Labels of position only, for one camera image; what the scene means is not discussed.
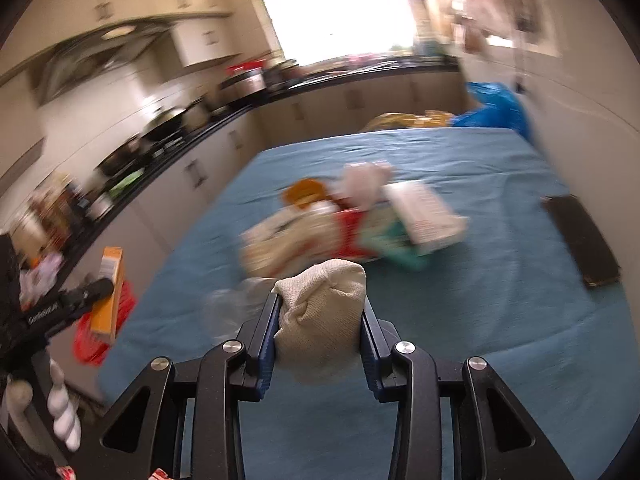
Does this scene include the black phone on table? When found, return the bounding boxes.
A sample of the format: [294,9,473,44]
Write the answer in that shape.
[541,194,620,288]

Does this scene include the silver rice cooker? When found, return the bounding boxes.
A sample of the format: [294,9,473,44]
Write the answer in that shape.
[219,68,266,104]

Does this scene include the clear plastic bag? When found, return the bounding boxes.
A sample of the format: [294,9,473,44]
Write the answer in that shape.
[201,278,276,346]

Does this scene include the blue plastic bag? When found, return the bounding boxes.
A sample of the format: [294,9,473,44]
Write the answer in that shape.
[449,82,532,142]

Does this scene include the beige cloth ball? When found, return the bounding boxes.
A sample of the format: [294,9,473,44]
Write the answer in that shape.
[273,259,367,385]

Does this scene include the red torn snack carton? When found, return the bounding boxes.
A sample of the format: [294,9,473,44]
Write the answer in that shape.
[331,206,388,262]

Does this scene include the red plastic mesh basket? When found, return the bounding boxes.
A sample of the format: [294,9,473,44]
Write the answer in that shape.
[72,280,137,367]

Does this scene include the yellow square paper cup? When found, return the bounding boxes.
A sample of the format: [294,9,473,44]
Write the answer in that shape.
[282,178,329,209]

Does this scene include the blue table cloth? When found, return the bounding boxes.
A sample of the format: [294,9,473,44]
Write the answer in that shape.
[98,128,639,479]

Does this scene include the white gloved left hand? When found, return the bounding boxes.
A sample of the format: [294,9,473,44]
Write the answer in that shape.
[0,358,83,453]

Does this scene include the orange barcode carton box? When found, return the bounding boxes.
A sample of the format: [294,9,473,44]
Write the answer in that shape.
[89,246,125,344]

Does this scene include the green cloth on counter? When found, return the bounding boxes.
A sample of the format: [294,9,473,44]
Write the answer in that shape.
[107,169,144,200]

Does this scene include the beige paper pouch red sticker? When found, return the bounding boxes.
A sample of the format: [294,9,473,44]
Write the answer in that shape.
[240,200,343,278]

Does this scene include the dark frying pan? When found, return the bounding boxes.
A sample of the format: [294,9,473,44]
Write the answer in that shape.
[96,139,141,178]

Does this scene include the black wok with handle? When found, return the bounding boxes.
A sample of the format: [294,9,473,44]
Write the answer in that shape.
[141,107,186,143]

